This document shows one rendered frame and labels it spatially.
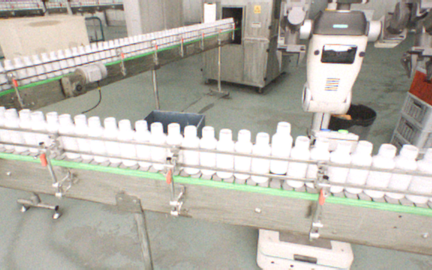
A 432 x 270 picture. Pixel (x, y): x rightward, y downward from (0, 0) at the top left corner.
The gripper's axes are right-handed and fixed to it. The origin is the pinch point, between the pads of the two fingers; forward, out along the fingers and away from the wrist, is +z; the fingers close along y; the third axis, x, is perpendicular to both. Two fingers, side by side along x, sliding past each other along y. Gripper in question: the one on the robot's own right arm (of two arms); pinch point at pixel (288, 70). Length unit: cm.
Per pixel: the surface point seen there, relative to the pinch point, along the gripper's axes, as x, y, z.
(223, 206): -18, -17, 52
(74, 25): 269, -323, -111
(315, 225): -25, 11, 51
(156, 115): 36, -69, 22
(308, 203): -21, 9, 45
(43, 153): -32, -78, 39
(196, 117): 36, -44, 21
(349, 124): 123, 59, 13
